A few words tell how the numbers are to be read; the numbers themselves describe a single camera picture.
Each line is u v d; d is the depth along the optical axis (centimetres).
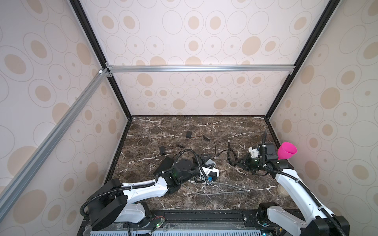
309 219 42
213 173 61
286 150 82
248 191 83
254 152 76
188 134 106
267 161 61
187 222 73
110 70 91
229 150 77
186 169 57
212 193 83
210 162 84
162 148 100
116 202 41
